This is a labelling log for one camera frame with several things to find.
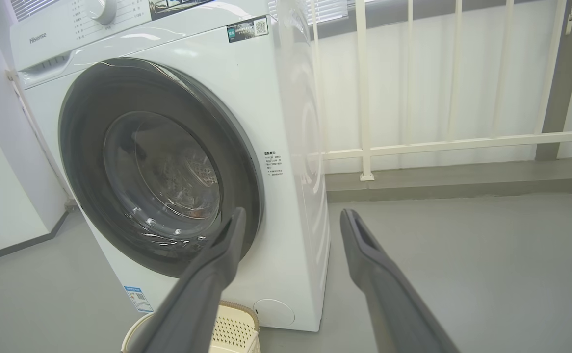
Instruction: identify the white front-loading washing machine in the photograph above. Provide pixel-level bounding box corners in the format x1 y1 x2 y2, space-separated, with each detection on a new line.
9 0 331 332

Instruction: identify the white wall pipe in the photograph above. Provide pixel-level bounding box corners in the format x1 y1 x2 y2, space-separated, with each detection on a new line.
5 69 78 212

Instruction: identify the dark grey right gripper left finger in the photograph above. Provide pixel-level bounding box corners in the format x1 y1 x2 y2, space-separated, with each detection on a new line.
129 207 247 353

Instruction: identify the steel perforated washer drum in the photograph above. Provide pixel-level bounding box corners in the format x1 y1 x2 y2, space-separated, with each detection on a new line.
131 140 220 221

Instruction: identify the white metal railing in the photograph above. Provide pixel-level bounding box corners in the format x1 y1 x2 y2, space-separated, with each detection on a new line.
310 0 572 182

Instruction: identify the cream perforated laundry basket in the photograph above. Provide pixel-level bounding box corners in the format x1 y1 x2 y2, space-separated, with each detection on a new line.
121 301 261 353

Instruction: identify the dark QR code sticker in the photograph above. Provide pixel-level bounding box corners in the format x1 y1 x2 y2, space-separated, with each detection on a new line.
226 16 269 43

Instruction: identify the small black text label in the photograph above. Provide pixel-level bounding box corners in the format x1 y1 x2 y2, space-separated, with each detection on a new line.
264 151 284 180

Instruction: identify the round white filter cover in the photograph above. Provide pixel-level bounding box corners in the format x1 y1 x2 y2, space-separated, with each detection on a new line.
253 298 295 328

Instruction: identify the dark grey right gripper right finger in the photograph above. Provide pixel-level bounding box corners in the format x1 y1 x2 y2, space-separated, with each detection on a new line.
340 209 461 353

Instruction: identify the blue energy label sticker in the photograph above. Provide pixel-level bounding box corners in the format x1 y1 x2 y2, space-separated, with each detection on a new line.
123 286 154 314

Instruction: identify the black round glass washer door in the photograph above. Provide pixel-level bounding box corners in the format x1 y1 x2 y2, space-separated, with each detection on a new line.
58 58 265 278

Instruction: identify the white control dial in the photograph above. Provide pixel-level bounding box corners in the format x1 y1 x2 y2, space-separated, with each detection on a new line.
86 0 118 25

